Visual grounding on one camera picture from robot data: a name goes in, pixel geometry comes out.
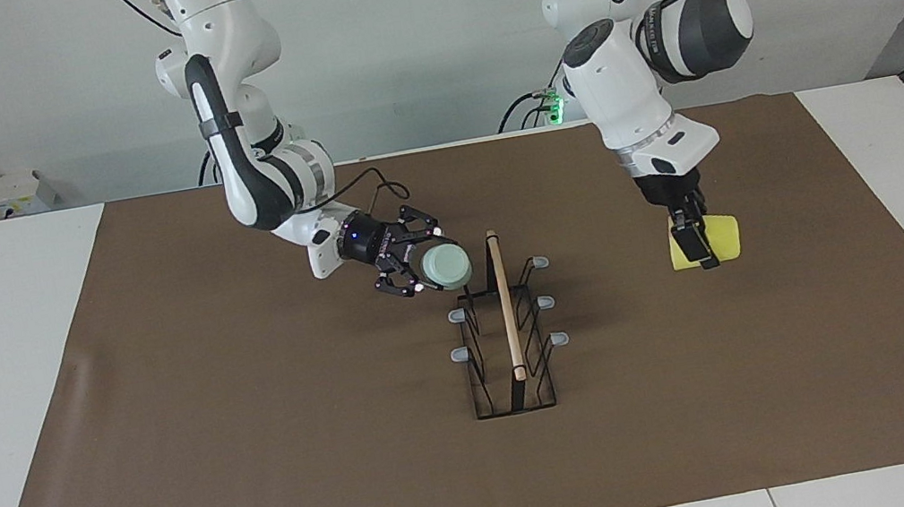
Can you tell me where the black background cable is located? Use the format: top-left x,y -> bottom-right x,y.
492,89 -> 555,136

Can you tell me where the yellow plastic cup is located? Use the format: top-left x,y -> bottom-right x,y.
665,211 -> 745,273

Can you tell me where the green lit connector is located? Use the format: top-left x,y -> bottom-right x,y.
532,85 -> 572,131

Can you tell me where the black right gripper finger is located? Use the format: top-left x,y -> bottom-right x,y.
377,199 -> 447,253
371,258 -> 429,305

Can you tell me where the brown table mat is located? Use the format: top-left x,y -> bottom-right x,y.
0,73 -> 904,507

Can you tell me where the black wire cup rack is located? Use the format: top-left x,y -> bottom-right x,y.
432,219 -> 582,424

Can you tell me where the pale green plastic cup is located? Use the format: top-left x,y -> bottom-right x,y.
418,237 -> 478,296

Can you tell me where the white power strip box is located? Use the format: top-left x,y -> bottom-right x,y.
0,166 -> 61,220

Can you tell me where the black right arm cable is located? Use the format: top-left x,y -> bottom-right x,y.
308,161 -> 412,232

